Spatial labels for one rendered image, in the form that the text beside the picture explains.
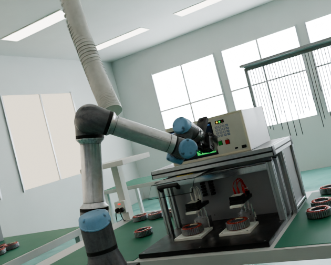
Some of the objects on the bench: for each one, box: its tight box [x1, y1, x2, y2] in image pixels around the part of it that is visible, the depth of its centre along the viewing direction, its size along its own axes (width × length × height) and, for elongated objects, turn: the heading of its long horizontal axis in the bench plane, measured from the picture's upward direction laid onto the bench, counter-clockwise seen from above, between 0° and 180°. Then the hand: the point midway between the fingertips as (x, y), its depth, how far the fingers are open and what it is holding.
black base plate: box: [139, 210, 293, 259], centre depth 204 cm, size 47×64×2 cm
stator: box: [225, 217, 250, 231], centre depth 197 cm, size 11×11×4 cm
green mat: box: [50, 217, 176, 265], centre depth 254 cm, size 94×61×1 cm, turn 64°
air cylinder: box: [195, 215, 213, 228], centre depth 222 cm, size 5×8×6 cm
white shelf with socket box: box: [80, 152, 150, 222], centre depth 298 cm, size 35×37×46 cm
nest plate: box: [174, 227, 213, 242], centre depth 209 cm, size 15×15×1 cm
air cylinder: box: [237, 208, 257, 222], centre depth 210 cm, size 5×8×6 cm
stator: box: [305, 205, 331, 219], centre depth 194 cm, size 11×11×4 cm
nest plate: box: [219, 221, 259, 237], centre depth 197 cm, size 15×15×1 cm
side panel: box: [280, 144, 307, 214], centre depth 223 cm, size 28×3×32 cm, turn 64°
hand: (215, 143), depth 205 cm, fingers closed
